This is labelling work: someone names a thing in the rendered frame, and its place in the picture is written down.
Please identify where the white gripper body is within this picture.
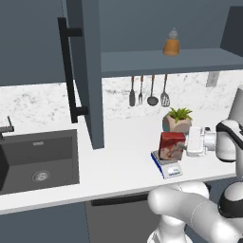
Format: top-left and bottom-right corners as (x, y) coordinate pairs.
(185, 125), (207, 158)

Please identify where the grey-blue open cabinet door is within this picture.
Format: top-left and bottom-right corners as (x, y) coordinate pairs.
(65, 0), (105, 151)

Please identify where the blue white digital scale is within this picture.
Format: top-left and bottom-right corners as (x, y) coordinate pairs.
(150, 149), (185, 180)

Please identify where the grey hanging slotted turner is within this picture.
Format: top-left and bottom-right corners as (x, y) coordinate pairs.
(159, 73), (172, 108)

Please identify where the grey-blue closed cabinet door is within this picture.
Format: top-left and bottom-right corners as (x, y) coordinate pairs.
(0, 0), (69, 87)

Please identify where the red cereal box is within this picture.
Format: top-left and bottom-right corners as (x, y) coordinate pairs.
(158, 131), (187, 162)

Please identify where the grey-blue base cabinet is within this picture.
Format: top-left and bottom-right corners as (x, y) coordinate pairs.
(0, 201), (91, 243)

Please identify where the grey hanging ladle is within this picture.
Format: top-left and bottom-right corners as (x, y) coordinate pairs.
(146, 74), (159, 107)

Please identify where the dark grey sink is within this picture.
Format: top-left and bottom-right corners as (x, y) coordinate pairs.
(0, 128), (81, 196)

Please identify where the grey wall outlet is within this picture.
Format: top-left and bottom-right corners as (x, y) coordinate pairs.
(205, 71), (220, 88)

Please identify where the grey hanging fork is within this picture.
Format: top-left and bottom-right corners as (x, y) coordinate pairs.
(138, 75), (144, 106)

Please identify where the black dishwasher handle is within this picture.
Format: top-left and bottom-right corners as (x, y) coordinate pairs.
(90, 193), (150, 207)

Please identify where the grey hanging spatula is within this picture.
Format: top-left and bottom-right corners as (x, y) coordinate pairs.
(128, 75), (137, 108)

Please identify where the grey-blue wall cabinet with shelf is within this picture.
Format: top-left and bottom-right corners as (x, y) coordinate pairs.
(98, 0), (243, 79)

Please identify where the grey dishwasher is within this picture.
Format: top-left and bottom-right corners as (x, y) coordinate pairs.
(84, 192), (160, 243)

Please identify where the black cabinet door handle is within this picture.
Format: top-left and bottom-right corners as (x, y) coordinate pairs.
(57, 16), (90, 124)

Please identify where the black tap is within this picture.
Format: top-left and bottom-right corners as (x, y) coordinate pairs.
(0, 115), (15, 142)

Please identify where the green plant in pot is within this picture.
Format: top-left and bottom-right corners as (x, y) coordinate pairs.
(161, 106), (194, 135)

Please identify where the dark open cabinet door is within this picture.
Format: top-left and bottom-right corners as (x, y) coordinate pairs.
(219, 5), (243, 59)

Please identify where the orange bottle with grey cap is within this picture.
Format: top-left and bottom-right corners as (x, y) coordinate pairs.
(162, 28), (181, 58)

